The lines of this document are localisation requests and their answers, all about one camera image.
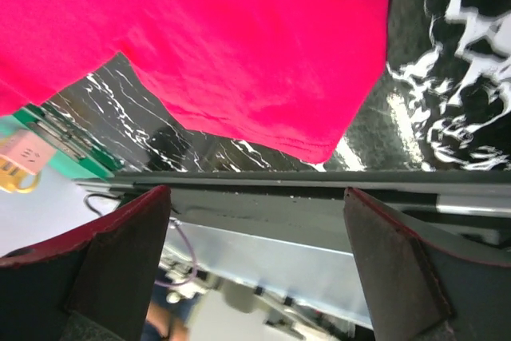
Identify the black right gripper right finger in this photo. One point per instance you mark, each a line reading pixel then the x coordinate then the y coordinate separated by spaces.
pixel 423 283

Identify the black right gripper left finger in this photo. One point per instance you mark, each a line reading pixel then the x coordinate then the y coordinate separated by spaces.
pixel 93 282

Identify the crimson red t shirt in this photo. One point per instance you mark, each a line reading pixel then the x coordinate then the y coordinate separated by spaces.
pixel 286 74

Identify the green paper folder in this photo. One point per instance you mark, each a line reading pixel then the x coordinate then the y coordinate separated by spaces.
pixel 79 156

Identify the cream yellow mug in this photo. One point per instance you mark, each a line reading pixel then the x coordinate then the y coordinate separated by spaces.
pixel 17 180

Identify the pink eraser block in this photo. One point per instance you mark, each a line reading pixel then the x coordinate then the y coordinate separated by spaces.
pixel 27 151

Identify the black marbled table mat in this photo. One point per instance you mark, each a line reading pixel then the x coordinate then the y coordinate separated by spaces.
pixel 442 103

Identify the aluminium frame rail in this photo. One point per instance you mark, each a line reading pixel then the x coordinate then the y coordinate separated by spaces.
pixel 464 193

